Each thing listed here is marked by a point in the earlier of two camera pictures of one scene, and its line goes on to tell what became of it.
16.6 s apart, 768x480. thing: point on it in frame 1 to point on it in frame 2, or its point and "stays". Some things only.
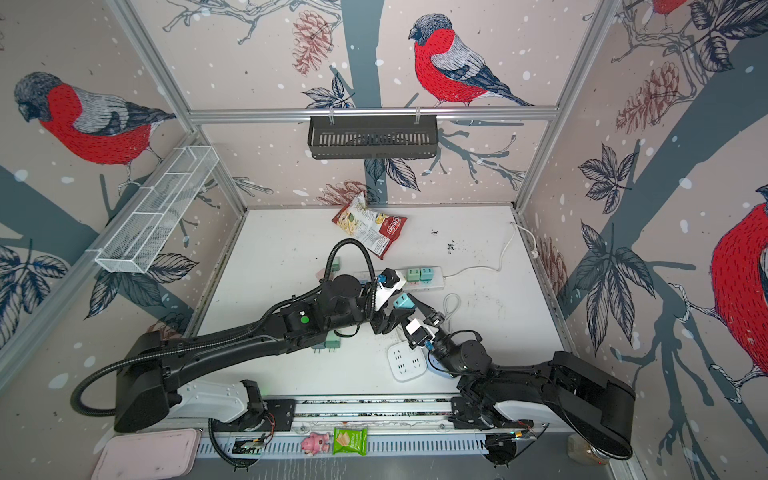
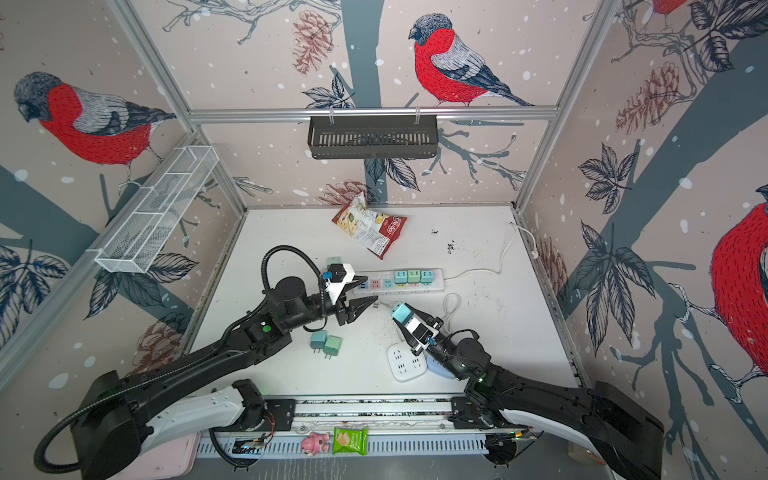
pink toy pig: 315,442 stays
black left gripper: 395,317 to 351,312
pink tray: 149,455 stays
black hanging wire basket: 373,137 stays
